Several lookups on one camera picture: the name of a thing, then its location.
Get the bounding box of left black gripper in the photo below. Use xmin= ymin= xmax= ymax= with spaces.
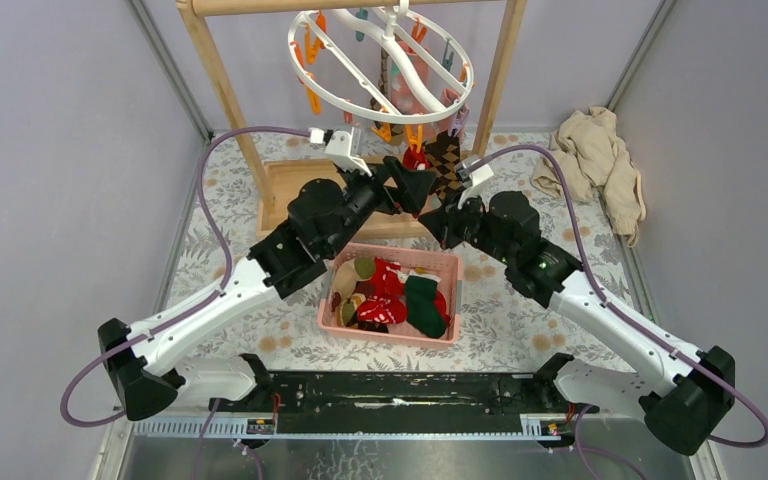
xmin=322 ymin=155 xmax=433 ymax=258

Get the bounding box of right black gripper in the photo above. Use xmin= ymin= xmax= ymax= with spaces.
xmin=418 ymin=186 xmax=514 ymax=265

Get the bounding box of plain red sock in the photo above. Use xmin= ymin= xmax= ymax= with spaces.
xmin=366 ymin=258 xmax=441 ymax=305

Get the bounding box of dark green sock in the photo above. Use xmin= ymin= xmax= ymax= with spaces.
xmin=404 ymin=276 xmax=450 ymax=339

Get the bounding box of brown beige argyle sock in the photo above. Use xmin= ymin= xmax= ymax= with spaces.
xmin=371 ymin=48 xmax=404 ymax=146

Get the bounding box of red white patterned sock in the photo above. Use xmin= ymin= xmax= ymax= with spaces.
xmin=356 ymin=295 xmax=408 ymax=325

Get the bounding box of black red yellow argyle sock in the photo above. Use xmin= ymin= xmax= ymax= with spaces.
xmin=347 ymin=318 xmax=389 ymax=334

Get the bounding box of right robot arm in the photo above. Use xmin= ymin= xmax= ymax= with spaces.
xmin=418 ymin=191 xmax=736 ymax=456

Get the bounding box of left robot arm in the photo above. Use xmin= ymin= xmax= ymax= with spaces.
xmin=98 ymin=156 xmax=436 ymax=421

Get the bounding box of white round clip hanger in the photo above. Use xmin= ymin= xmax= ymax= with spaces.
xmin=285 ymin=1 xmax=476 ymax=125

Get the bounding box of pink plastic basket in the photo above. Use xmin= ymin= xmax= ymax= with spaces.
xmin=317 ymin=243 xmax=463 ymax=349

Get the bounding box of pink sock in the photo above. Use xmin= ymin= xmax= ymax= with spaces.
xmin=438 ymin=87 xmax=470 ymax=139
xmin=389 ymin=41 xmax=429 ymax=115

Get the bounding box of pink sock rear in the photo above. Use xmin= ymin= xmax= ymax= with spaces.
xmin=389 ymin=41 xmax=429 ymax=115

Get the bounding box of floral table mat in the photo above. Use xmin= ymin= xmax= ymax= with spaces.
xmin=161 ymin=134 xmax=639 ymax=372

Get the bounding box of beige crumpled cloth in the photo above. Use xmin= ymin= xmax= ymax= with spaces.
xmin=531 ymin=107 xmax=647 ymax=247

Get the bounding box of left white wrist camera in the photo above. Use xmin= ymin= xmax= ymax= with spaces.
xmin=308 ymin=126 xmax=372 ymax=177

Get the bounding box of wooden hanger rack frame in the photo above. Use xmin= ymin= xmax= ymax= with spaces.
xmin=176 ymin=0 xmax=530 ymax=243

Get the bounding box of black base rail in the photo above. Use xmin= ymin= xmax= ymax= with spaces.
xmin=209 ymin=371 xmax=584 ymax=435

